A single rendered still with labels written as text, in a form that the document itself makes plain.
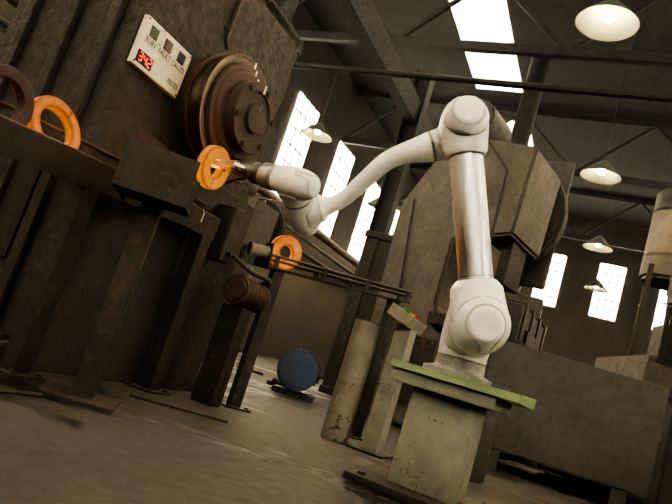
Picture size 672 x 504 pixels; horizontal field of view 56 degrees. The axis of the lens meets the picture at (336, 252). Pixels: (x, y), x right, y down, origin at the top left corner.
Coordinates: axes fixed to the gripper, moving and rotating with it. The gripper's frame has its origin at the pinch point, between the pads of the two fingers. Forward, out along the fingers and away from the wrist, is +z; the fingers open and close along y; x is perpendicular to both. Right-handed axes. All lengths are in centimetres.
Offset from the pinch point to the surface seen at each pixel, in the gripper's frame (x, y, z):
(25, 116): -17, -63, 15
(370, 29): 409, 581, 290
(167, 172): -17.1, -42.1, -19.4
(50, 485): -81, -95, -69
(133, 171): -20, -47, -13
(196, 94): 23.1, -2.0, 18.1
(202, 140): 8.8, 5.5, 13.8
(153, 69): 23.6, -16.1, 27.9
